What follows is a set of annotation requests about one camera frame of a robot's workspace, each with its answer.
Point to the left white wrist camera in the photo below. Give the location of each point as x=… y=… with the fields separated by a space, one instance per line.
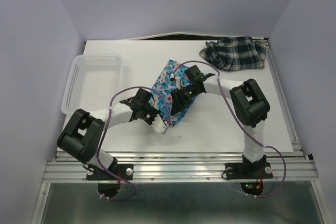
x=159 y=125

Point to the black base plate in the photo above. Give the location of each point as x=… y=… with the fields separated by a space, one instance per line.
x=124 y=171
x=244 y=171

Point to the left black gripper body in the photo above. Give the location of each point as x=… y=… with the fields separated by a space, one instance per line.
x=149 y=113

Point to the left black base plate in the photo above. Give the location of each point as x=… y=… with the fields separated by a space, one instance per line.
x=124 y=171

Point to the white plastic basket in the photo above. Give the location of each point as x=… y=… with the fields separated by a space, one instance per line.
x=92 y=81

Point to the aluminium mounting rail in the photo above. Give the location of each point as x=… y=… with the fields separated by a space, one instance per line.
x=180 y=167

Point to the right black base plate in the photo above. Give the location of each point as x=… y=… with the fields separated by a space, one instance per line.
x=244 y=171

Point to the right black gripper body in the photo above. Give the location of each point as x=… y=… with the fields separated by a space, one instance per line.
x=187 y=94

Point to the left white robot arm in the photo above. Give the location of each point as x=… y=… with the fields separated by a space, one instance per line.
x=84 y=133

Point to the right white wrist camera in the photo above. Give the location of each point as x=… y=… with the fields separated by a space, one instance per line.
x=181 y=81

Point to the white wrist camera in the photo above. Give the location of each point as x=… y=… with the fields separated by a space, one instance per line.
x=181 y=81
x=159 y=125

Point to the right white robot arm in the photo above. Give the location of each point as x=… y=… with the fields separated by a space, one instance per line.
x=249 y=108

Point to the blue floral skirt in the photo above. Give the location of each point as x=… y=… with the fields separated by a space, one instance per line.
x=164 y=86

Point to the navy plaid skirt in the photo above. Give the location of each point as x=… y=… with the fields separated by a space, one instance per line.
x=235 y=53

